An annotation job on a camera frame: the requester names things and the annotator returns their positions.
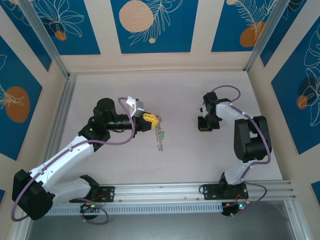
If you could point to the black electronics board with LED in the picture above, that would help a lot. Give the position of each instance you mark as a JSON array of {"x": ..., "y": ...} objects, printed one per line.
[
  {"x": 235, "y": 208},
  {"x": 87, "y": 208}
]

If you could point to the aluminium frame post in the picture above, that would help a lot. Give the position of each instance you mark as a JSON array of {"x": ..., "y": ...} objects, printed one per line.
[
  {"x": 42, "y": 40},
  {"x": 267, "y": 32}
]

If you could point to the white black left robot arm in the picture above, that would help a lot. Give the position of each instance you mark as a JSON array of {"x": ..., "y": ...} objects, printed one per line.
[{"x": 65, "y": 160}]

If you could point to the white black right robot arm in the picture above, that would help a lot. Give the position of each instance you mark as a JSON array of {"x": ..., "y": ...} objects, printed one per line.
[{"x": 250, "y": 140}]

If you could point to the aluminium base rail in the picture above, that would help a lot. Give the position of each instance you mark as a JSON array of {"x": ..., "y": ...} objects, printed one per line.
[{"x": 160, "y": 191}]

